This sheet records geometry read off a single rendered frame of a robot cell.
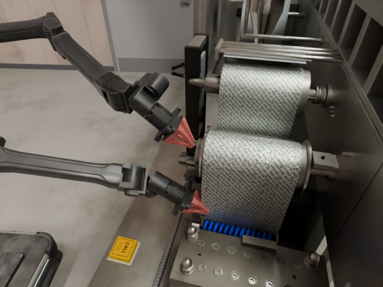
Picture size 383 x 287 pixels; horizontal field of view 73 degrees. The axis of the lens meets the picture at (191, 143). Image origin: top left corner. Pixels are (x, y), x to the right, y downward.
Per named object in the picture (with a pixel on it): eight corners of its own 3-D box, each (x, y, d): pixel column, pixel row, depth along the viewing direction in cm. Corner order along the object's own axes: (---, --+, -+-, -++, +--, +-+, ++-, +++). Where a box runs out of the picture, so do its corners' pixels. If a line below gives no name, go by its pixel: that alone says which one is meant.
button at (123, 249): (119, 239, 90) (118, 235, 88) (138, 244, 88) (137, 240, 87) (109, 258, 84) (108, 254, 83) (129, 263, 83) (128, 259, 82)
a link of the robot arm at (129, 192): (124, 193, 70) (129, 162, 73) (118, 200, 80) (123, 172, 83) (167, 199, 74) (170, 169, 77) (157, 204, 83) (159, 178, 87)
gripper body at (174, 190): (176, 217, 76) (154, 205, 75) (185, 191, 83) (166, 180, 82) (187, 208, 72) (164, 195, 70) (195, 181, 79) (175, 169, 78)
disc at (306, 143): (293, 163, 78) (307, 127, 67) (294, 163, 78) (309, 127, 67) (294, 206, 68) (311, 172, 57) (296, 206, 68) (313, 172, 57)
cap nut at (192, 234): (187, 229, 78) (187, 220, 75) (199, 232, 77) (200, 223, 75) (184, 240, 75) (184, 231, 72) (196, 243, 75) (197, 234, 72)
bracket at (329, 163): (310, 155, 68) (312, 149, 66) (334, 158, 66) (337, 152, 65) (312, 168, 64) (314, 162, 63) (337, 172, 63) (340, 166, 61)
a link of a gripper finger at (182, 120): (182, 160, 71) (155, 139, 69) (188, 144, 77) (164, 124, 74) (198, 148, 67) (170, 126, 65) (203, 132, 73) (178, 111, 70)
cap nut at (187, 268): (182, 260, 71) (182, 251, 68) (195, 263, 70) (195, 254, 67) (179, 273, 68) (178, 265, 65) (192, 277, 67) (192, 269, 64)
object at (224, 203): (200, 220, 83) (202, 180, 71) (276, 236, 78) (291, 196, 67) (200, 221, 82) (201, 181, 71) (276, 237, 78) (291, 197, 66)
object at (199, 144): (199, 156, 78) (200, 133, 74) (206, 157, 77) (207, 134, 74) (193, 168, 71) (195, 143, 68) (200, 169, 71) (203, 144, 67)
